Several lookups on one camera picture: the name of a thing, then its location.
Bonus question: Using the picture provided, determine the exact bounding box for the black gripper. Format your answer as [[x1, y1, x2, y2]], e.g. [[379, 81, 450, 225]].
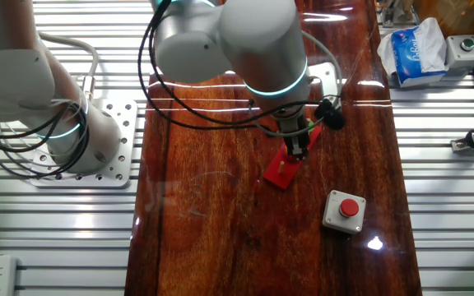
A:
[[271, 104, 311, 161]]

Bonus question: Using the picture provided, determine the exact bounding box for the red Hanoi base with pegs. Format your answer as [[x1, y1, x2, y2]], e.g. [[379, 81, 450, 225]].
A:
[[263, 122, 323, 192]]

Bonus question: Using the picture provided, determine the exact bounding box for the white box with red button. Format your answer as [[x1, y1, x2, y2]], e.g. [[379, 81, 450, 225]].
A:
[[322, 189, 368, 236]]

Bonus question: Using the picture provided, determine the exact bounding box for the glossy brown wood board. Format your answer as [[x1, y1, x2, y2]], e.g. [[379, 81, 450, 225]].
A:
[[123, 0, 424, 296]]

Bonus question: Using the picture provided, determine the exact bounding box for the blue white tissue pack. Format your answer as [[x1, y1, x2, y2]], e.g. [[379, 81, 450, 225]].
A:
[[376, 16, 449, 89]]

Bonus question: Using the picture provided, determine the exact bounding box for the grey box with green button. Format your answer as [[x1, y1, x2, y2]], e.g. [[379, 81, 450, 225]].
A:
[[444, 34, 474, 77]]

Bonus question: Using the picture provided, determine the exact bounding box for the brown cardboard box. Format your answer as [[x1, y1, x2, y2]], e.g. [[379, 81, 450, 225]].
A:
[[411, 0, 474, 40]]

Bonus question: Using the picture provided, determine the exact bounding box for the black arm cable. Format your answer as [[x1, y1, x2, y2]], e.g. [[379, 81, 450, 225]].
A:
[[137, 0, 347, 133]]

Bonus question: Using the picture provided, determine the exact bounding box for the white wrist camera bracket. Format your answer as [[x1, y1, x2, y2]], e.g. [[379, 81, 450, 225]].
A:
[[307, 61, 342, 100]]

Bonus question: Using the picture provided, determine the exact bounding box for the grey metal bracket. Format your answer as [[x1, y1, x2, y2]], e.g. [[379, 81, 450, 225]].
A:
[[378, 0, 416, 28]]

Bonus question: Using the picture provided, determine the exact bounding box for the perforated metal robot base plate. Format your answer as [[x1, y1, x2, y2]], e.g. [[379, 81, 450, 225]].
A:
[[28, 98, 139, 190]]

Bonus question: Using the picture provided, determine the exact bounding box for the black cable bundle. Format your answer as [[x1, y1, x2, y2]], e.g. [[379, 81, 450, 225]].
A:
[[0, 101, 91, 180]]

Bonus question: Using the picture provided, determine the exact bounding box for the thick grey base cable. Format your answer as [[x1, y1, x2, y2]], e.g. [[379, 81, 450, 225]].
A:
[[37, 31, 100, 102]]

